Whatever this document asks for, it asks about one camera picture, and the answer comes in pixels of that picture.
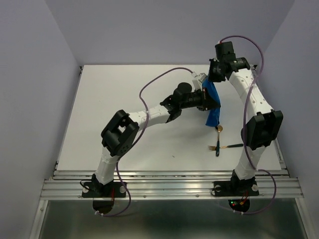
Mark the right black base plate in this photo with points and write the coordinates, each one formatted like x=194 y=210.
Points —
x=227 y=189

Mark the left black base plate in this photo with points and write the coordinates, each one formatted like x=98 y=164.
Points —
x=111 y=190

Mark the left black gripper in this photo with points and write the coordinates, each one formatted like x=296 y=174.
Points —
x=206 y=100

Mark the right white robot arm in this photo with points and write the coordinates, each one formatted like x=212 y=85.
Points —
x=261 y=123

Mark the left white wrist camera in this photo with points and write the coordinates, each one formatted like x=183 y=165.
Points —
x=198 y=79

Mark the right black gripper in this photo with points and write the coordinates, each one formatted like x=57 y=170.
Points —
x=211 y=76

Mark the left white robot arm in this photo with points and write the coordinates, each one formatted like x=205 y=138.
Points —
x=124 y=129

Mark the blue cloth napkin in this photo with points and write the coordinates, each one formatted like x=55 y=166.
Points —
x=214 y=104

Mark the gold fork green handle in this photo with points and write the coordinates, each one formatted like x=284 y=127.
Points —
x=214 y=148

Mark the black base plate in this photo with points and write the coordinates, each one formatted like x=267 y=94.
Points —
x=111 y=190
x=227 y=189

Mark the gold spoon green handle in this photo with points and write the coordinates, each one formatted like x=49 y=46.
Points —
x=219 y=129

